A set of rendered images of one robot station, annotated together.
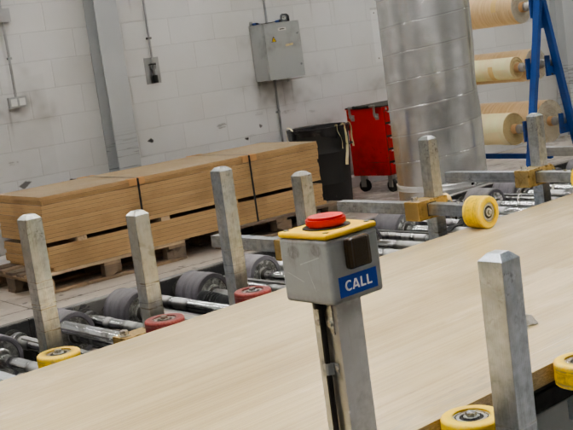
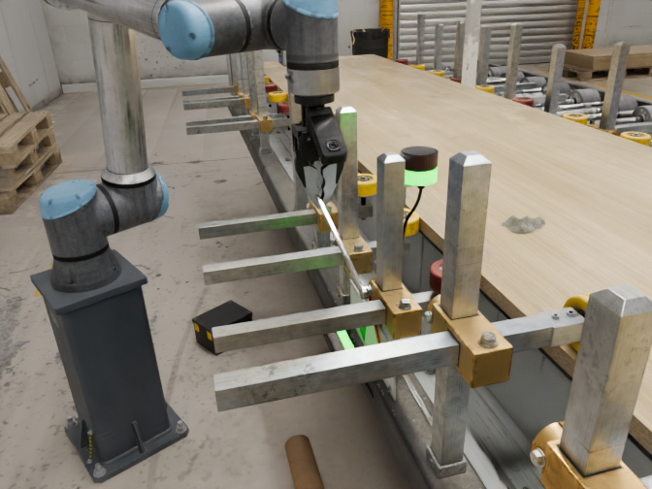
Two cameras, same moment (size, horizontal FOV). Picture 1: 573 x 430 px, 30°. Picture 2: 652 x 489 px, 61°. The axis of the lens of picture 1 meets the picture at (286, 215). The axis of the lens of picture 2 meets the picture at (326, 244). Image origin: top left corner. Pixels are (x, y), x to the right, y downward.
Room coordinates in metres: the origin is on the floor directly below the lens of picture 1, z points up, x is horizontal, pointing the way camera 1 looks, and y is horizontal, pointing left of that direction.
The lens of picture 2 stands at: (1.82, -1.41, 1.36)
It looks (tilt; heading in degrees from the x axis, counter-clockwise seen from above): 26 degrees down; 117
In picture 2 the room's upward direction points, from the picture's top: 2 degrees counter-clockwise
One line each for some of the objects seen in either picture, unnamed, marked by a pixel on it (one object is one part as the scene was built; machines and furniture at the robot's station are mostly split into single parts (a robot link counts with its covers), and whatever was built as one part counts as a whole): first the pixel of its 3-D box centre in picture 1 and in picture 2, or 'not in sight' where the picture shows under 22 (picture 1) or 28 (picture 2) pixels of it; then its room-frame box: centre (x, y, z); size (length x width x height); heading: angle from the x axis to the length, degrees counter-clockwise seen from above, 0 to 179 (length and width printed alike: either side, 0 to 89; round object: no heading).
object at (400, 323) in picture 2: not in sight; (394, 303); (1.55, -0.63, 0.85); 0.13 x 0.06 x 0.05; 130
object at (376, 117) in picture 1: (392, 143); not in sight; (9.99, -1.07, 0.41); 0.76 x 0.48 x 0.81; 133
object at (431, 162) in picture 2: not in sight; (418, 158); (1.57, -0.59, 1.10); 0.06 x 0.06 x 0.02
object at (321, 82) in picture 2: not in sight; (311, 81); (1.35, -0.53, 1.20); 0.10 x 0.09 x 0.05; 40
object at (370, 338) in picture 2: not in sight; (370, 335); (1.49, -0.61, 0.75); 0.26 x 0.01 x 0.10; 130
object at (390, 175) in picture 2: not in sight; (388, 286); (1.53, -0.62, 0.87); 0.03 x 0.03 x 0.48; 40
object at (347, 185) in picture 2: not in sight; (347, 219); (1.37, -0.43, 0.89); 0.03 x 0.03 x 0.48; 40
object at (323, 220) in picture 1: (326, 223); not in sight; (1.04, -0.04, 1.22); 0.04 x 0.04 x 0.02
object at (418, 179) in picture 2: not in sight; (418, 173); (1.57, -0.59, 1.07); 0.06 x 0.06 x 0.02
